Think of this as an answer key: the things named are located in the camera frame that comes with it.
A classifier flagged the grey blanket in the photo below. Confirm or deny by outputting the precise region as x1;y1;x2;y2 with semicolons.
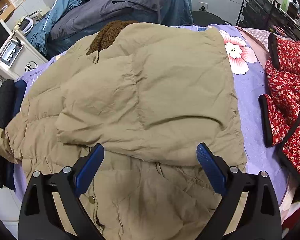
50;0;186;41

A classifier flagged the teal blue quilt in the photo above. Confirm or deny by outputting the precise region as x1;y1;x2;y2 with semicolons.
26;0;193;55

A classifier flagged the navy blue garment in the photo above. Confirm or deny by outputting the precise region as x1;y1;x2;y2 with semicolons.
7;80;27;190

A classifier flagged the black round stool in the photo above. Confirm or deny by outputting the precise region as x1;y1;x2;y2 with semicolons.
191;11;226;27

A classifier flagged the black wire rack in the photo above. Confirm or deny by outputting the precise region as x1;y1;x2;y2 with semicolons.
236;0;300;41

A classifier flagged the black knit garment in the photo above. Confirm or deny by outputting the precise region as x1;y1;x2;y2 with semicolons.
0;80;15;190

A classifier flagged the red floral padded garment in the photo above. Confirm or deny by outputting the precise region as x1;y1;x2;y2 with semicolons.
258;34;300;175

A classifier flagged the tan puffer jacket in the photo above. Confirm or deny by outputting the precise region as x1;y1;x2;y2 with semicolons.
0;23;247;239

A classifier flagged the white control panel unit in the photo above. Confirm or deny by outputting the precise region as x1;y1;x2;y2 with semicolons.
0;30;48;80

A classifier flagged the lavender floral bed sheet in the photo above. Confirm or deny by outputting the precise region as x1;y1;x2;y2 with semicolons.
13;23;294;205

